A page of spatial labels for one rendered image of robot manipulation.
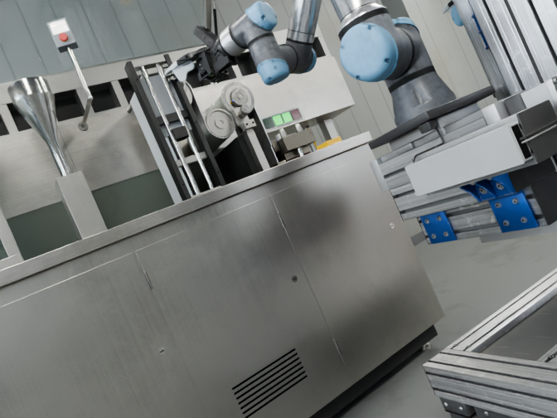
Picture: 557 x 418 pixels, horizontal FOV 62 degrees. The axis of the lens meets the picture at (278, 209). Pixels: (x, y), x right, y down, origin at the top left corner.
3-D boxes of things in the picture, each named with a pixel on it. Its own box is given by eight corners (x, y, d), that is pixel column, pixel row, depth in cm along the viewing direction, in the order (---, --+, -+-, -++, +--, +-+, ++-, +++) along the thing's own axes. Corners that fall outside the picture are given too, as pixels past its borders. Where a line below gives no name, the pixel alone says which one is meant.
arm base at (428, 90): (471, 94, 109) (453, 55, 109) (426, 112, 103) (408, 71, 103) (428, 117, 123) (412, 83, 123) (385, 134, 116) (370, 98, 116)
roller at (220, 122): (214, 139, 185) (201, 112, 185) (195, 159, 207) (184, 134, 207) (239, 132, 191) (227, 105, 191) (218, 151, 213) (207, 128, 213)
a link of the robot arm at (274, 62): (304, 71, 123) (288, 33, 123) (279, 72, 114) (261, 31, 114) (283, 85, 127) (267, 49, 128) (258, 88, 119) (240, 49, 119)
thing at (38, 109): (79, 251, 158) (12, 97, 158) (76, 256, 170) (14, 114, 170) (119, 235, 165) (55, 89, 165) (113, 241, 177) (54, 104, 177)
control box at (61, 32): (55, 46, 165) (45, 20, 165) (60, 53, 172) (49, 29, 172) (75, 40, 167) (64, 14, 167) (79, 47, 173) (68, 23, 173)
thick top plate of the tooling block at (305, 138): (288, 150, 196) (282, 137, 196) (249, 176, 230) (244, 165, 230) (317, 140, 203) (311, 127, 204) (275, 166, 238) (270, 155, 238)
